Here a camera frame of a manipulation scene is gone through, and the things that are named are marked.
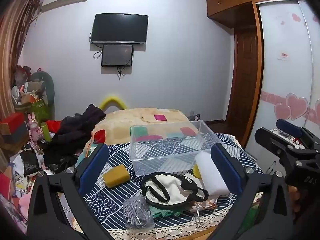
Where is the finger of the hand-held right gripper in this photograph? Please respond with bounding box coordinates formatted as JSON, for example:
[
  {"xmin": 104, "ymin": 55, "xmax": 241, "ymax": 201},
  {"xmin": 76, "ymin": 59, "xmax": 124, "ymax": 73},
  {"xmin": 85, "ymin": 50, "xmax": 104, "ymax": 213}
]
[
  {"xmin": 276, "ymin": 119, "xmax": 303, "ymax": 137},
  {"xmin": 254, "ymin": 127, "xmax": 298, "ymax": 171}
]

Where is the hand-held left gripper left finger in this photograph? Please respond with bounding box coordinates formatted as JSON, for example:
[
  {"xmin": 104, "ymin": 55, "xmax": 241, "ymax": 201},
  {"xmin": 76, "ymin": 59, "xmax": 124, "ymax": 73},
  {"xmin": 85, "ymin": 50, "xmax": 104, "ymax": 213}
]
[{"xmin": 27, "ymin": 143, "xmax": 113, "ymax": 240}]

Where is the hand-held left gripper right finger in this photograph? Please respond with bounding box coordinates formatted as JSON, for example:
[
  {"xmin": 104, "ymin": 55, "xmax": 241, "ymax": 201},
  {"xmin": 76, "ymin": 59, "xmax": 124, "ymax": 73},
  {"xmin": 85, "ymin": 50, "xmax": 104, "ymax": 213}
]
[{"xmin": 207, "ymin": 144, "xmax": 294, "ymax": 240}]

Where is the white foam sponge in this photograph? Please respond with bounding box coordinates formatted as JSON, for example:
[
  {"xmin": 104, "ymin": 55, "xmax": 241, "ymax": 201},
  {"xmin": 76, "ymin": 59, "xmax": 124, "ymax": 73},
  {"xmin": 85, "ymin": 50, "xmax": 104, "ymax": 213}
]
[{"xmin": 194, "ymin": 151, "xmax": 233, "ymax": 197}]

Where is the large yellow sponge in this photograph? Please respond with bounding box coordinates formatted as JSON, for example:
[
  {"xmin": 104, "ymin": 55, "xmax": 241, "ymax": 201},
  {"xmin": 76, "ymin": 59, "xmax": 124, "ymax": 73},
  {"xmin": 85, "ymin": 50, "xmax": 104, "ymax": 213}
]
[{"xmin": 103, "ymin": 164, "xmax": 131, "ymax": 188}]

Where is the clear plastic box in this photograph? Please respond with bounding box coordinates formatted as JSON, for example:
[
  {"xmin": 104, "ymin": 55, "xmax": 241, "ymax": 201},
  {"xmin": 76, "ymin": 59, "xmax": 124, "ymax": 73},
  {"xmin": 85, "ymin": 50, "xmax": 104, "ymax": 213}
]
[{"xmin": 129, "ymin": 120, "xmax": 227, "ymax": 177}]

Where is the white cloth with black trim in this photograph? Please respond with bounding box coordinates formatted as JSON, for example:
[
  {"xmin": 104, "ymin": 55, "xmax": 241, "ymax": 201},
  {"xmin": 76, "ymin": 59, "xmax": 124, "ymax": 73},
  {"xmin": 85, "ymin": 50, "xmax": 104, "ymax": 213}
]
[{"xmin": 139, "ymin": 172, "xmax": 209, "ymax": 207}]

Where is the person's right hand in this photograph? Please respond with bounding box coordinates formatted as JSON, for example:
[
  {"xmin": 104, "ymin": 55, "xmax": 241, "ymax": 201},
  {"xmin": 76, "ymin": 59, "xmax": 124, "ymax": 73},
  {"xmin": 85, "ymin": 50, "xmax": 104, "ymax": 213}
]
[{"xmin": 287, "ymin": 185, "xmax": 304, "ymax": 213}]

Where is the blue white patterned tablecloth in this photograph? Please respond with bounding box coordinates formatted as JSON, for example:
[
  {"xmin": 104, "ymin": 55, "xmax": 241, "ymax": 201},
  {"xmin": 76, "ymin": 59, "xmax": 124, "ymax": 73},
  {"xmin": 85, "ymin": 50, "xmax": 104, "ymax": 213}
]
[{"xmin": 60, "ymin": 132, "xmax": 265, "ymax": 240}]

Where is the black clothes pile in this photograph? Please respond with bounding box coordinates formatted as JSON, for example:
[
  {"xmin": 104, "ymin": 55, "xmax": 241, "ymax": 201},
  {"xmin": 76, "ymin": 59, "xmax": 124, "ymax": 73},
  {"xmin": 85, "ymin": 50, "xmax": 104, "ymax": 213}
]
[{"xmin": 43, "ymin": 103, "xmax": 107, "ymax": 166}]

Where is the beige blanket with colour patches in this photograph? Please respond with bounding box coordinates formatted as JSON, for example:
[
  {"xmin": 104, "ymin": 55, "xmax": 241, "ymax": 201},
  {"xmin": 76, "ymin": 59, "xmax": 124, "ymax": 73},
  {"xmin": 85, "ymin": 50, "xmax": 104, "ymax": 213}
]
[{"xmin": 82, "ymin": 108, "xmax": 203, "ymax": 155}]

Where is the red cloth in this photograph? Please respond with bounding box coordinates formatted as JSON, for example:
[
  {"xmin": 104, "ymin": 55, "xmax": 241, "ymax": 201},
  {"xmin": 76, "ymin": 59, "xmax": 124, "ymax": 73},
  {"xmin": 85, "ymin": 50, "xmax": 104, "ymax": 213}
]
[{"xmin": 46, "ymin": 120, "xmax": 62, "ymax": 132}]

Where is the white wardrobe with pink hearts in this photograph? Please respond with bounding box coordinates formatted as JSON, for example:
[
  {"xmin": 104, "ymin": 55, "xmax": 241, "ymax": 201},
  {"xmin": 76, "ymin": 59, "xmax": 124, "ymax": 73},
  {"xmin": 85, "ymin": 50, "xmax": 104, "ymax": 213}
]
[{"xmin": 244, "ymin": 0, "xmax": 320, "ymax": 151}]

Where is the green bottle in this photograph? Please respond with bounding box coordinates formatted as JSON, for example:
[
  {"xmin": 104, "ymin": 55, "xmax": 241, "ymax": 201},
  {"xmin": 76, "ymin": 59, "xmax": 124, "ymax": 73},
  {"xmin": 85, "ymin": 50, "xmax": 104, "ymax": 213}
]
[{"xmin": 41, "ymin": 121, "xmax": 52, "ymax": 141}]

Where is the grey mesh in plastic bag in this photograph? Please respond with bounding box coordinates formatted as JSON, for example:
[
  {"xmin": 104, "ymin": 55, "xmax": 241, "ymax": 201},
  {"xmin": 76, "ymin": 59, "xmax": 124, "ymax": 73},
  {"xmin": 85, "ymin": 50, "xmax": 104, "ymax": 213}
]
[{"xmin": 122, "ymin": 195, "xmax": 155, "ymax": 231}]

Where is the brown wooden door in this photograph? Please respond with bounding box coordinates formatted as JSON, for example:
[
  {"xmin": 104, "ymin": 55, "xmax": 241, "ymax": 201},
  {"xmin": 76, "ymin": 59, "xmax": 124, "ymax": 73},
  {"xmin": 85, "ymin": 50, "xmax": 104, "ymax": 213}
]
[{"xmin": 226, "ymin": 27, "xmax": 259, "ymax": 126}]

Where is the yellow foam arch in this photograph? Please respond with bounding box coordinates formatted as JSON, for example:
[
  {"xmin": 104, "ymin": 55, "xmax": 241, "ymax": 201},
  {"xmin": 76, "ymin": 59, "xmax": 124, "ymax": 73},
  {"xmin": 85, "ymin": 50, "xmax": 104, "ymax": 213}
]
[{"xmin": 98, "ymin": 95, "xmax": 129, "ymax": 112}]

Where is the black plastic bag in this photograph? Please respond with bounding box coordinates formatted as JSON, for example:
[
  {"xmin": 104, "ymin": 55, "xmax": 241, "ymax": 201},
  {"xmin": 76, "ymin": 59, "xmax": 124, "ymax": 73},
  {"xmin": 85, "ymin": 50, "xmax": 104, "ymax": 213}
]
[{"xmin": 19, "ymin": 150, "xmax": 42, "ymax": 176}]

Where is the pink bunny toy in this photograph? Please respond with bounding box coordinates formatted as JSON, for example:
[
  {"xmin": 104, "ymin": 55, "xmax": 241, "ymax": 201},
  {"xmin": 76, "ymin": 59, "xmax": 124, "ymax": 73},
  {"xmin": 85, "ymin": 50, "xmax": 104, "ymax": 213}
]
[{"xmin": 27, "ymin": 113, "xmax": 42, "ymax": 146}]

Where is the green cloth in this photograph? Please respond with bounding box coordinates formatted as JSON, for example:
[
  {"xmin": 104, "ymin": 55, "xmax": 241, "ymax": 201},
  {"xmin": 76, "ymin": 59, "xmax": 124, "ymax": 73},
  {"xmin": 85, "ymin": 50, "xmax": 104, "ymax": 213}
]
[{"xmin": 149, "ymin": 202, "xmax": 186, "ymax": 218}]

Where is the green cardboard box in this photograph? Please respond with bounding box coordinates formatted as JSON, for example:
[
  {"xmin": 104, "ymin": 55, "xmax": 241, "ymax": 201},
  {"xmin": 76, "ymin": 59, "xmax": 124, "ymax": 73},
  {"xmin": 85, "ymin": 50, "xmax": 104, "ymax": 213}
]
[{"xmin": 14, "ymin": 97, "xmax": 49, "ymax": 121}]

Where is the red box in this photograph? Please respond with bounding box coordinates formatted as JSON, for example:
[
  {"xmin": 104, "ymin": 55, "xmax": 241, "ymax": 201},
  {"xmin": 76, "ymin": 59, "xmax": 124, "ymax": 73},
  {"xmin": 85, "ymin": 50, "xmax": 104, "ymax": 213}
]
[{"xmin": 0, "ymin": 112, "xmax": 26, "ymax": 136}]

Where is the dark green plush cushion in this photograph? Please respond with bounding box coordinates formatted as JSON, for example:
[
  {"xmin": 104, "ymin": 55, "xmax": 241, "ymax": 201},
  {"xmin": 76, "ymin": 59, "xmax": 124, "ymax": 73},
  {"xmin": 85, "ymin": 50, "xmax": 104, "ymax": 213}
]
[{"xmin": 31, "ymin": 71, "xmax": 55, "ymax": 108}]

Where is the small black monitor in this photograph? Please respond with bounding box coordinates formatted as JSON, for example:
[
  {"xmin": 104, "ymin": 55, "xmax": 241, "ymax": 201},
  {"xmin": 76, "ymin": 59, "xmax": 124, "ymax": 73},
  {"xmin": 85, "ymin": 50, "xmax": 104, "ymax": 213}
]
[{"xmin": 101, "ymin": 44, "xmax": 134, "ymax": 67}]

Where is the wooden overhead cabinet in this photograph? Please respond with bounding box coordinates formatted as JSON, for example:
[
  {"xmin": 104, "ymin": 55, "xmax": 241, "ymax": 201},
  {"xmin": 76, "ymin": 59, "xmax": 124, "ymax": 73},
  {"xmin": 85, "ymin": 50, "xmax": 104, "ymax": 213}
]
[{"xmin": 206, "ymin": 0, "xmax": 303, "ymax": 28}]

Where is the striped brown curtain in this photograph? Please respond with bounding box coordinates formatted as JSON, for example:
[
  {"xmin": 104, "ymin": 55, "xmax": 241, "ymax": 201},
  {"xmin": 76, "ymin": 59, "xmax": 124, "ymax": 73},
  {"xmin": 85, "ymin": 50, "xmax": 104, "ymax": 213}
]
[{"xmin": 0, "ymin": 0, "xmax": 43, "ymax": 120}]

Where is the pink cloth with orange string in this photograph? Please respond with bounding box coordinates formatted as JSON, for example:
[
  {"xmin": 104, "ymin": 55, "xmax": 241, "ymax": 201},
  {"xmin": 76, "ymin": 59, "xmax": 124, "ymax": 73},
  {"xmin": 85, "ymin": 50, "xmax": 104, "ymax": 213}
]
[{"xmin": 187, "ymin": 198, "xmax": 218, "ymax": 213}]

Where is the black wall television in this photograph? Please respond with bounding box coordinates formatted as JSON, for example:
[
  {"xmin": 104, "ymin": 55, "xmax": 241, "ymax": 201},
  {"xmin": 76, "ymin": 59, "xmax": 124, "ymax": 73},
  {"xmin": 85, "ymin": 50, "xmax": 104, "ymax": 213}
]
[{"xmin": 90, "ymin": 13, "xmax": 149, "ymax": 45}]

